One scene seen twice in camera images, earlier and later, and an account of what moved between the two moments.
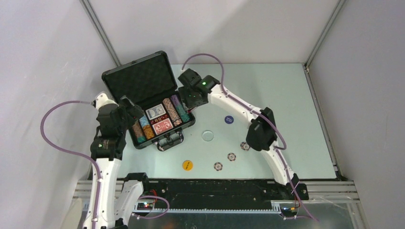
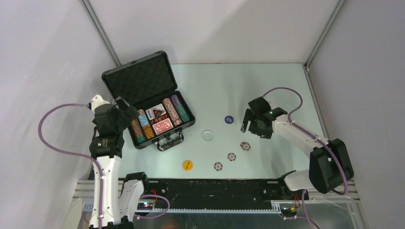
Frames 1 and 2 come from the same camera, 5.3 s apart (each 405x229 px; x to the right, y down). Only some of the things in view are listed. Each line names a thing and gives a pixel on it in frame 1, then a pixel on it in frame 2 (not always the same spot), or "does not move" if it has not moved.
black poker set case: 148,83 does not move
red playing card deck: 163,126 does not move
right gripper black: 191,103 -> 253,119
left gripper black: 129,109 does not move
